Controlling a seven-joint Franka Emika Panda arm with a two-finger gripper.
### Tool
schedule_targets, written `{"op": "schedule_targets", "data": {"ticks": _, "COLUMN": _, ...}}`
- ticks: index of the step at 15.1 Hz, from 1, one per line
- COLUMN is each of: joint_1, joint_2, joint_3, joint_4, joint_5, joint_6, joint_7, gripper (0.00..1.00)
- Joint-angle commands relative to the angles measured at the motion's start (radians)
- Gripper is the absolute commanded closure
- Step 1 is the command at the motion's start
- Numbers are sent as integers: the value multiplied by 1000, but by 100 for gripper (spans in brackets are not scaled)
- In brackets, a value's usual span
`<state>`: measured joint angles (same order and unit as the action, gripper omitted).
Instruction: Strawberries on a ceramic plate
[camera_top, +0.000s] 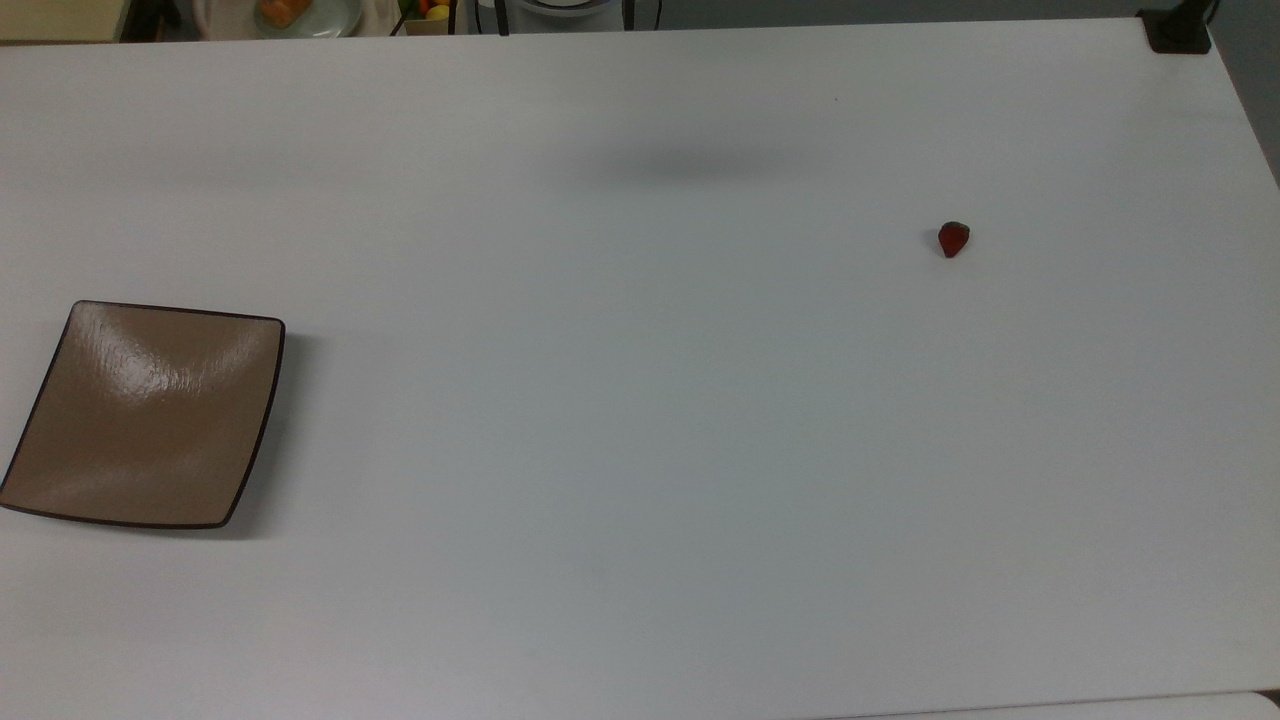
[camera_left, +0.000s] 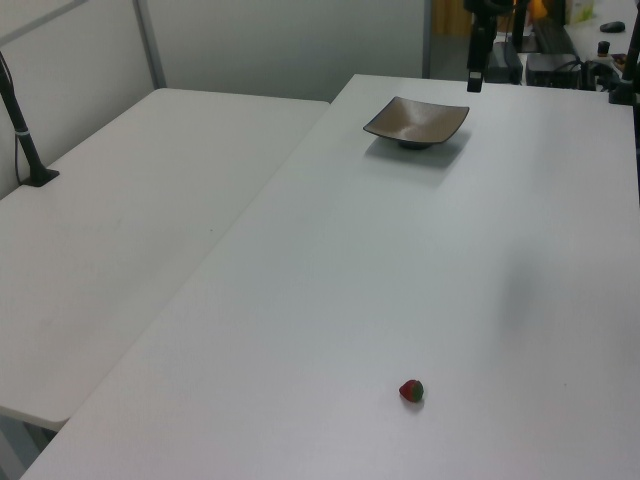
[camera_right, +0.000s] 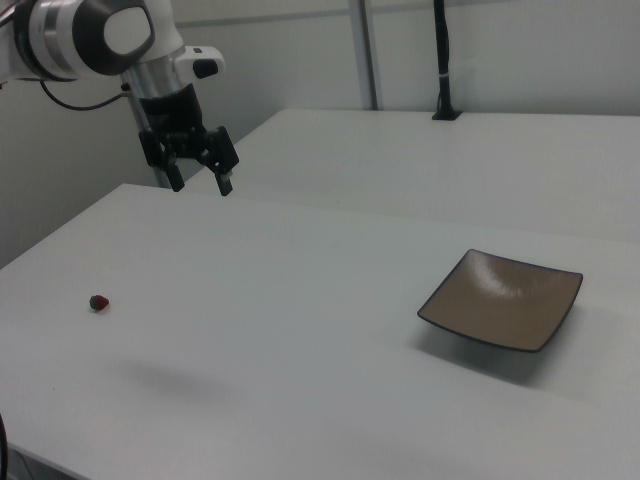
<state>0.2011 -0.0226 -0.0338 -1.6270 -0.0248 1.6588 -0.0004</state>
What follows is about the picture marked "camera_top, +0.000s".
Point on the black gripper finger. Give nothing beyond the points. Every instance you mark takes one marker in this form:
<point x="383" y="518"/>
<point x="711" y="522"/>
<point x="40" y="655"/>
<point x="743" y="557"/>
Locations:
<point x="502" y="15"/>
<point x="628" y="14"/>

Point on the red strawberry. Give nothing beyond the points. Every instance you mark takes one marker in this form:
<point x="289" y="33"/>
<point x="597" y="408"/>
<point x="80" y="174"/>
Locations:
<point x="953" y="241"/>

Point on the white grey robot base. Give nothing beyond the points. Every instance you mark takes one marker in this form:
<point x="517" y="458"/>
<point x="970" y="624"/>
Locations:
<point x="568" y="8"/>

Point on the white round plate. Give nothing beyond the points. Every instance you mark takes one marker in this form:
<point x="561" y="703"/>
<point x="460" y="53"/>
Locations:
<point x="335" y="22"/>

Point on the brown square ceramic plate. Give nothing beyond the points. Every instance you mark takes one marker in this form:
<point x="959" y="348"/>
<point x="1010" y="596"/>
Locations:
<point x="150" y="420"/>

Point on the box of toy fruit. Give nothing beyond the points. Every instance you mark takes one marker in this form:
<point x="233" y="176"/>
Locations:
<point x="425" y="24"/>

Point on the orange food piece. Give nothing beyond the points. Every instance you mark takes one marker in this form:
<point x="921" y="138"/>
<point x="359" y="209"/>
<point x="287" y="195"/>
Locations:
<point x="284" y="12"/>

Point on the beige board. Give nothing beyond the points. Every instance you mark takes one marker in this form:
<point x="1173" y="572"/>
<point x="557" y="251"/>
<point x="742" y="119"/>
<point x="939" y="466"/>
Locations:
<point x="60" y="18"/>

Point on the black table clamp mount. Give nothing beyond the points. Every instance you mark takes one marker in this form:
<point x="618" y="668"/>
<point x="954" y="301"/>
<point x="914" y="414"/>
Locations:
<point x="1175" y="36"/>

